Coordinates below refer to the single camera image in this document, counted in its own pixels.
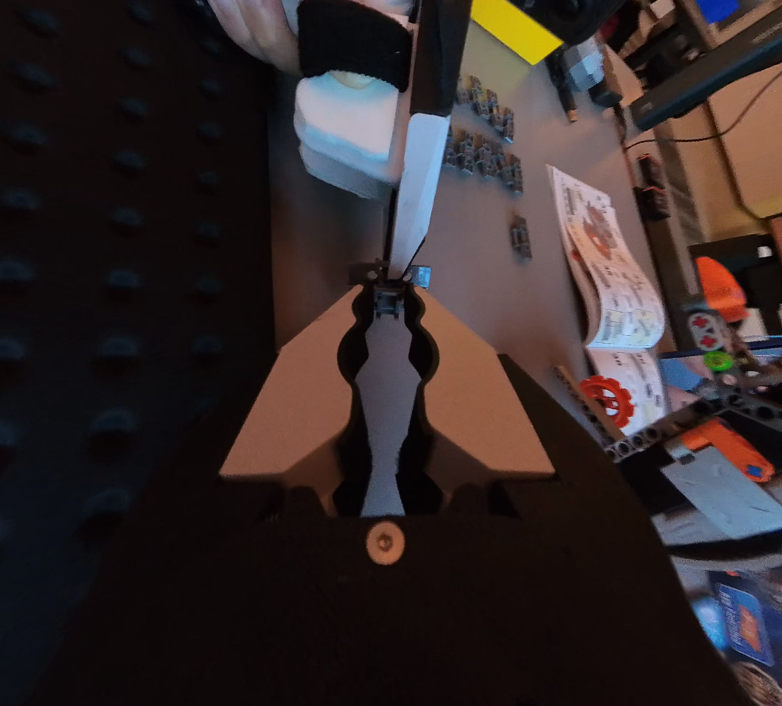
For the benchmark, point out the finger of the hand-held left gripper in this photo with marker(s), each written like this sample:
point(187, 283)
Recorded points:
point(421, 180)

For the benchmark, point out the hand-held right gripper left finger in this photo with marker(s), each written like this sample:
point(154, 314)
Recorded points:
point(293, 412)

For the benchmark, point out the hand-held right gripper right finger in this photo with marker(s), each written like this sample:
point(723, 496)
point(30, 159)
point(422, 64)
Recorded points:
point(476, 412)

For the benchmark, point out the grey desk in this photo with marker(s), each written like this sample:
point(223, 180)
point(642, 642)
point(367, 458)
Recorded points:
point(489, 302)

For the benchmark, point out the rows of grey track links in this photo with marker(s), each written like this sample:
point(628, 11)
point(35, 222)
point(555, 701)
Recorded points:
point(482, 159)

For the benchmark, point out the grey brick motor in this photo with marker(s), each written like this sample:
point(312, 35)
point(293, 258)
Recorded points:
point(583, 67)

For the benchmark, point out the black power adapter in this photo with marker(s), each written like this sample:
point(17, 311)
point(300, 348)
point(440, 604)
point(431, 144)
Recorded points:
point(608, 89)

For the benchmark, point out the building instruction booklet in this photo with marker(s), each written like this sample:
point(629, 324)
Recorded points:
point(611, 278)

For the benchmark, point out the black perforated panel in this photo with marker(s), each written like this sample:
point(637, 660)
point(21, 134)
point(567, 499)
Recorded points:
point(122, 229)

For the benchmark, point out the grey brick-built vehicle model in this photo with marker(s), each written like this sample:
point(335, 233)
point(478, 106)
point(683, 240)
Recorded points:
point(721, 492)

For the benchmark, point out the black monitor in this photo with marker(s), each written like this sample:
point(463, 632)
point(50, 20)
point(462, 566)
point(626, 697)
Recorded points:
point(721, 70)

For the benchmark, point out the blue toy box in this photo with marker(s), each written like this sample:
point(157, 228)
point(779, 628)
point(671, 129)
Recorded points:
point(739, 626)

